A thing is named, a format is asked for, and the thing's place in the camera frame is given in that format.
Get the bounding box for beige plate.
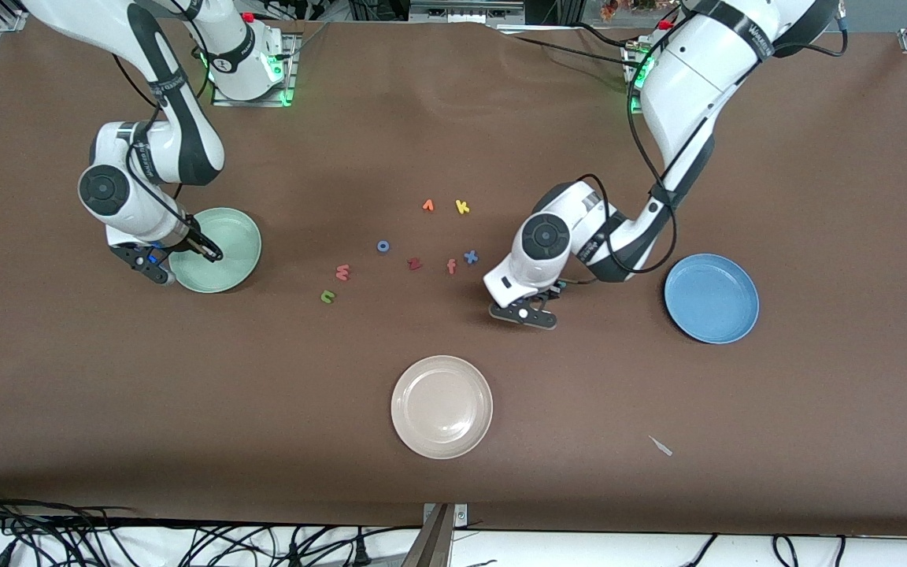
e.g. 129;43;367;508
391;355;494;460

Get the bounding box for tangle of black cables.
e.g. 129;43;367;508
0;484;423;567

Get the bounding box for grey metal frame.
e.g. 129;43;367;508
409;0;527;26

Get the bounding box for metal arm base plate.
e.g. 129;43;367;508
623;39;659;116
212;31;298;108

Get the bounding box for brown paper table cover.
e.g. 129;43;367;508
0;12;907;536

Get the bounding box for small metal bracket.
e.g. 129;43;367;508
422;504;468;527

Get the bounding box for green plate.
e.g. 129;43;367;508
168;207;263;295

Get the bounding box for grey metal bar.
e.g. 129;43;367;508
402;504;456;567

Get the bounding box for blue plate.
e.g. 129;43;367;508
664;253;761;345

